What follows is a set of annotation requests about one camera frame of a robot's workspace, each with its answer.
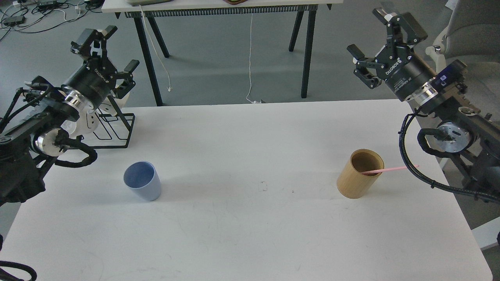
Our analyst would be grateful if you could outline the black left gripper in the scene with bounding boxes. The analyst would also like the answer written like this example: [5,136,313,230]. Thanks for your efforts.
[61,25,140,110]

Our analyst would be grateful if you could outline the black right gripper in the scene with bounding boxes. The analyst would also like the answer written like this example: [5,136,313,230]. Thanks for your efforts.
[347,7,437,101]

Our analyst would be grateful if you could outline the blue plastic cup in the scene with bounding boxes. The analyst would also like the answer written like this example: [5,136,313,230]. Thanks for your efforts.
[123,161,161,201]

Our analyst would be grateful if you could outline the pink chopstick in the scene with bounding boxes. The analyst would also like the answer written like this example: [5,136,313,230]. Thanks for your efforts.
[361,164,419,175]

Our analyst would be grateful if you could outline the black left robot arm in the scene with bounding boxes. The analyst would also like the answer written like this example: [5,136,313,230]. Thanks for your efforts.
[0,25,139,204]

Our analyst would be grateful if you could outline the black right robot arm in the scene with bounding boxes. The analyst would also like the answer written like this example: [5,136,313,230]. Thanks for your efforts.
[347,7,499,203]

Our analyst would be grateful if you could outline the white cup on rack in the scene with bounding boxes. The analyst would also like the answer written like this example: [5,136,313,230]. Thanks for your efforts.
[61,91,130,139]

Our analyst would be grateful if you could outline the background table with black legs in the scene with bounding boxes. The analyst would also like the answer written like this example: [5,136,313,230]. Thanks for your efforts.
[101,0,333,106]

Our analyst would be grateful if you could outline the grey office chair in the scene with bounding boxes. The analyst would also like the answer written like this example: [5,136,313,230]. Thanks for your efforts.
[425,0,500,124]

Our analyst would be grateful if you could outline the wooden cylindrical holder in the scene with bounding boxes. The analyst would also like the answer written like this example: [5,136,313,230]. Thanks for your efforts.
[336,149,385,199]

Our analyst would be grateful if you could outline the black wire dish rack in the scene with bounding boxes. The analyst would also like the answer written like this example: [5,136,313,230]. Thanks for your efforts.
[83,95,136,149]

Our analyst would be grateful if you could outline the cream hanging cable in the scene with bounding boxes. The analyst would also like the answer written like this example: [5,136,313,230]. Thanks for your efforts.
[139,5,173,92]

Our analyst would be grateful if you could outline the floor cables and adapters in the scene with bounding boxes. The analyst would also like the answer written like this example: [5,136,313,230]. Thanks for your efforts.
[0,0,104,41]

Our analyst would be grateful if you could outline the white hanging cable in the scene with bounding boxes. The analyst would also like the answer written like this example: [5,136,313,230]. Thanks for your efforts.
[245,14,266,104]

